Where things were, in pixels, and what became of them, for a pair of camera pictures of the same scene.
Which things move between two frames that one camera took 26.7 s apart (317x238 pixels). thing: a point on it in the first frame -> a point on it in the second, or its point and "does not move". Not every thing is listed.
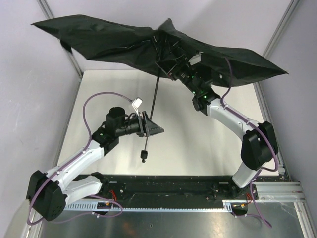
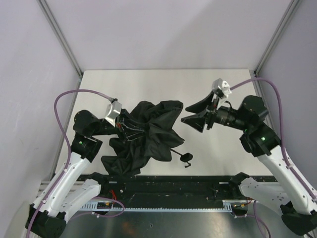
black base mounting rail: x=128 y=188 does not move
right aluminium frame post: x=290 y=8 does not move
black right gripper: x=171 y=68 -> x=210 y=116
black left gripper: x=143 y=124 -> x=123 y=123
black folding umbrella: x=158 y=50 -> x=159 y=121
